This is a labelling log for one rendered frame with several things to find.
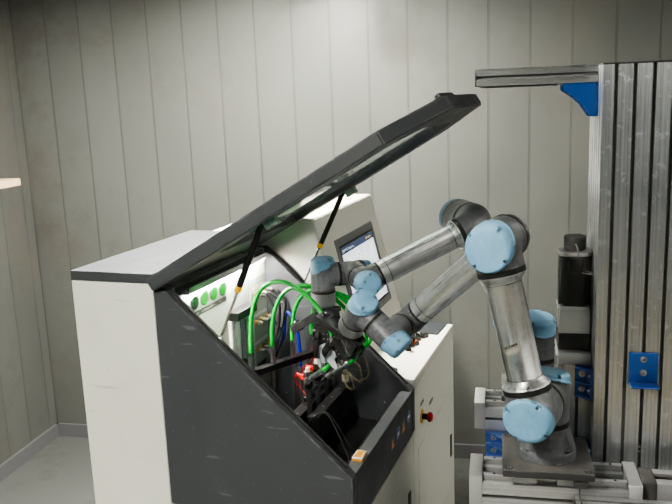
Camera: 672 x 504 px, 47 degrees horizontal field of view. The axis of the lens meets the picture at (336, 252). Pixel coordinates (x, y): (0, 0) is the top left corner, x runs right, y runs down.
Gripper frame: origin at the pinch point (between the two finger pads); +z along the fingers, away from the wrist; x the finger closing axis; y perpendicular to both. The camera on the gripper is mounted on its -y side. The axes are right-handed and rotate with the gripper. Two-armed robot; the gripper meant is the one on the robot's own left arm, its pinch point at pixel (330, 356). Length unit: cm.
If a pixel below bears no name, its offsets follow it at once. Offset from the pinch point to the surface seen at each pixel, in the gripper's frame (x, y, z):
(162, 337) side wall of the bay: -39.6, -29.0, 1.6
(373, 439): 3.4, 24.8, 15.3
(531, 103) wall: 191, -78, 37
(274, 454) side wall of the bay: -27.8, 15.0, 8.5
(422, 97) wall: 156, -115, 54
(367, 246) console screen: 69, -50, 48
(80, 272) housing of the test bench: -50, -59, 1
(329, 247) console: 38, -44, 24
